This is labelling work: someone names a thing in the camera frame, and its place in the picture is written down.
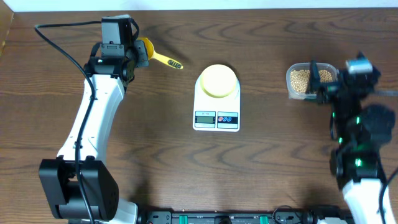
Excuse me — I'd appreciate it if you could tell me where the yellow plastic bowl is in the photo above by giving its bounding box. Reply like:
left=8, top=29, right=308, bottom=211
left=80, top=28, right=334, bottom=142
left=200, top=64, right=238, bottom=98

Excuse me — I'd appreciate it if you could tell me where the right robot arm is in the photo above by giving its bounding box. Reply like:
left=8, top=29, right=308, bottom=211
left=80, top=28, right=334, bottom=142
left=307, top=53, right=396, bottom=223

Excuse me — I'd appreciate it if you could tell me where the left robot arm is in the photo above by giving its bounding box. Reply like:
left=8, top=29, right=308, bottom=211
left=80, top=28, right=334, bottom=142
left=39, top=14, right=149, bottom=223

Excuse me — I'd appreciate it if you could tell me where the clear container of soybeans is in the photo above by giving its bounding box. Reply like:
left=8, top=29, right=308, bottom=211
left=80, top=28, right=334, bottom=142
left=286, top=63, right=338, bottom=100

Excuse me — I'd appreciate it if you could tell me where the yellow plastic measuring scoop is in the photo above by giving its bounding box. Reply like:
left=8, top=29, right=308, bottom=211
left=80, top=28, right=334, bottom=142
left=139, top=37, right=183, bottom=70

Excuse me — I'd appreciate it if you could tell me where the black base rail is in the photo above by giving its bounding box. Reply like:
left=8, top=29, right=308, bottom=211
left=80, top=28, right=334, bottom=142
left=137, top=207, right=354, bottom=224

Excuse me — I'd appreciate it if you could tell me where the white digital kitchen scale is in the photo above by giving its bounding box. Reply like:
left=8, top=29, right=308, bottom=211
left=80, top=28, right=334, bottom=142
left=192, top=77, right=241, bottom=132

